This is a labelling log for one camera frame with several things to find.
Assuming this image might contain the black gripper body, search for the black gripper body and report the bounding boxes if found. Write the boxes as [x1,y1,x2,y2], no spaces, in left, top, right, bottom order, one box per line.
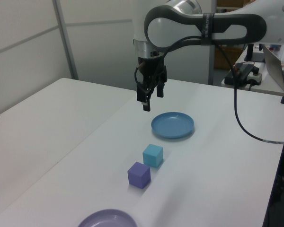
[137,53,168,86]

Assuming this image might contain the cyan cube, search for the cyan cube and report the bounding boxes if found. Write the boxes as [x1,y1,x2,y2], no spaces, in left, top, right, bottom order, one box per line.
[142,143,164,169]

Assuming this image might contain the purple cube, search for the purple cube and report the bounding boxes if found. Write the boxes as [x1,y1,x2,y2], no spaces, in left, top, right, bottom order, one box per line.
[127,161,151,190]

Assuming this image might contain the blue plate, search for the blue plate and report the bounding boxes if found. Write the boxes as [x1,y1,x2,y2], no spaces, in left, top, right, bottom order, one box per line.
[151,112,195,140]

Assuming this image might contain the cardboard box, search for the cardboard box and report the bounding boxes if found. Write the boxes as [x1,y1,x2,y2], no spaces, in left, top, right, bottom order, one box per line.
[214,45,249,70]

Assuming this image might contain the grey emergency stop button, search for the grey emergency stop button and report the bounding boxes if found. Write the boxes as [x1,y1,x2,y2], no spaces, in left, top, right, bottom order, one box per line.
[249,67,263,86]

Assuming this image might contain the white desk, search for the white desk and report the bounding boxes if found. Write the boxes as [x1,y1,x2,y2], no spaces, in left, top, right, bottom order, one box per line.
[221,47,284,96]

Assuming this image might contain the grey laptop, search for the grey laptop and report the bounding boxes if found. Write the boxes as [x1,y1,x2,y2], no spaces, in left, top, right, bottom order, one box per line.
[261,44,284,93]

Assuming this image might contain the purple plate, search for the purple plate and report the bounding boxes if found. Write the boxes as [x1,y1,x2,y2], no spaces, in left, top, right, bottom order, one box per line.
[77,209,138,227]

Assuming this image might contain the grey partition post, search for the grey partition post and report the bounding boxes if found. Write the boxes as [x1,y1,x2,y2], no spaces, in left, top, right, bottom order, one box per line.
[52,0,79,80]
[208,0,219,85]

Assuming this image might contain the black cable strap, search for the black cable strap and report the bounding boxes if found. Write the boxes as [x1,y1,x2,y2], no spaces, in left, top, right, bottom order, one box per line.
[202,12,215,46]

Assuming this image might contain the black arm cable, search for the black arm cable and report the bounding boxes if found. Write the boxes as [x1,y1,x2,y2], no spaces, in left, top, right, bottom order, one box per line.
[156,35,284,145]

